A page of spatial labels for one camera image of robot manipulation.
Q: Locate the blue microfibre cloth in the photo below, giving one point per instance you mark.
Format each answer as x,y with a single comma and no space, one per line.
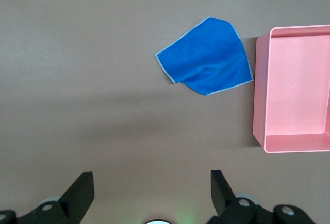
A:
206,54

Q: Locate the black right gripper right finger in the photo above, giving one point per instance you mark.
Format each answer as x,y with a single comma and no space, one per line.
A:
224,198

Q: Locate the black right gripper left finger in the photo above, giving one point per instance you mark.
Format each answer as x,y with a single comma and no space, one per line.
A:
74,198

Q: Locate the pink plastic box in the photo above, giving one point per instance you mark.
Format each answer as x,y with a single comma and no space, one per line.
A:
296,85

